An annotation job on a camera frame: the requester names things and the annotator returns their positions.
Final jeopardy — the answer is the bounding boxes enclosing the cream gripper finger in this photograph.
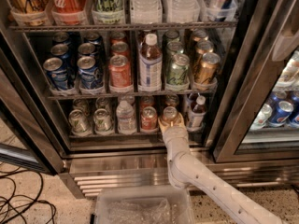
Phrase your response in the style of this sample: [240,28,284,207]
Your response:
[178,112,186,130]
[158,117,169,133]

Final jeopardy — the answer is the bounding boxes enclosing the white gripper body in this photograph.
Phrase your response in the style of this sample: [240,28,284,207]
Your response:
[163,126,190,160]

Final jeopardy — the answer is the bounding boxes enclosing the orange soda can front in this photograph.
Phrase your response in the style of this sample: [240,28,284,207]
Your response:
[162,106,178,125]

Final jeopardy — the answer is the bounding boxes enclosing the orange soda can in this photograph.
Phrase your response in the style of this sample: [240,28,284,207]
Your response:
[162,106,178,125]
[164,94,179,107]

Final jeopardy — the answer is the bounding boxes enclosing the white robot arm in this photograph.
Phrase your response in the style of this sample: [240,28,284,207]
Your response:
[158,118,287,224]

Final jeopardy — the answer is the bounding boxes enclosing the red can bottom shelf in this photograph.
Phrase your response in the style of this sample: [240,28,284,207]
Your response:
[141,106,157,132]

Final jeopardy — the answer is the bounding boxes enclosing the red can shelf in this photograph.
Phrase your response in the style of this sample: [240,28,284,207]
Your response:
[108,55,132,88]
[141,106,157,132]

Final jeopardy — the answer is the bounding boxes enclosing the tea bottle bottom shelf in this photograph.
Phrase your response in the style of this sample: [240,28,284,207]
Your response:
[186,95,206,131]

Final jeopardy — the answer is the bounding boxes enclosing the tea bottle shelf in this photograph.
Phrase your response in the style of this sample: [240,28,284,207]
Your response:
[186,95,206,131]
[139,34,163,91]

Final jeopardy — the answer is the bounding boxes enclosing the orange soda can behind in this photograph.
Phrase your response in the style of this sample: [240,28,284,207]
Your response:
[164,94,179,107]

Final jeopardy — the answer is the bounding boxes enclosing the red can bottom rear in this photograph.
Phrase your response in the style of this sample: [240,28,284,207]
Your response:
[140,96,155,108]

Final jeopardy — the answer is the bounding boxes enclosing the water bottle bottom shelf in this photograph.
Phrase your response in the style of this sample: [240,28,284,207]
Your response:
[116,101,136,134]

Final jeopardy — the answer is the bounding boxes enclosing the green can middle shelf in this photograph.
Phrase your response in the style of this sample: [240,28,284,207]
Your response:
[165,53,190,91]

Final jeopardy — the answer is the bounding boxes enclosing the gold can middle shelf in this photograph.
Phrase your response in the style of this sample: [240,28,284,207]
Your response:
[194,52,221,85]

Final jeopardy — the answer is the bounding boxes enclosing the green can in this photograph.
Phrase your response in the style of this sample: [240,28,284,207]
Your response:
[93,108,112,134]
[68,109,92,136]

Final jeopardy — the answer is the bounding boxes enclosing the tea bottle middle shelf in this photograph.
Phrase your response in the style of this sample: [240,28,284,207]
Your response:
[139,34,163,91]

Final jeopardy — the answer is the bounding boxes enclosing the red can middle shelf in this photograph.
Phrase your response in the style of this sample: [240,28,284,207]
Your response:
[108,55,132,88]

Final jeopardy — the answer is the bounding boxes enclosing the fridge glass door right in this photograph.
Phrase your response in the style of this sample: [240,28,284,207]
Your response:
[205,0,298,163]

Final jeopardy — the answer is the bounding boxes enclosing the green can bottom left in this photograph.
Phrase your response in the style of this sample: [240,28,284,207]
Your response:
[68,109,92,136]

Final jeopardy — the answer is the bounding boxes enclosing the blue pepsi can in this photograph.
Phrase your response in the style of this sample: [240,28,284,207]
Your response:
[43,57,74,91]
[77,56,103,90]

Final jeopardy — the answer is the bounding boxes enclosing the blue pepsi can right fridge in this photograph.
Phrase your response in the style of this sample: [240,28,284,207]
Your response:
[268,101,293,127]

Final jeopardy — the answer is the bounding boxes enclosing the blue pepsi can left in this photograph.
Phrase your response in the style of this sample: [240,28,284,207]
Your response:
[43,57,74,91]

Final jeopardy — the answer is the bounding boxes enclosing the red bull can top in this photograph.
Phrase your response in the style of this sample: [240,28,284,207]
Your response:
[206,0,233,21]

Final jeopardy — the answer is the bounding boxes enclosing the clear plastic bin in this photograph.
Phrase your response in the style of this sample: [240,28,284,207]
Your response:
[94,186,195,224]

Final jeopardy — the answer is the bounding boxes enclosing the coca cola bottle top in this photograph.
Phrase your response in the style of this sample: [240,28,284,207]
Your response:
[51,0,87,25]

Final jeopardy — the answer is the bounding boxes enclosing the black floor cables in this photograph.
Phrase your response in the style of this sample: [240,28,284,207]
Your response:
[0,161,57,224]

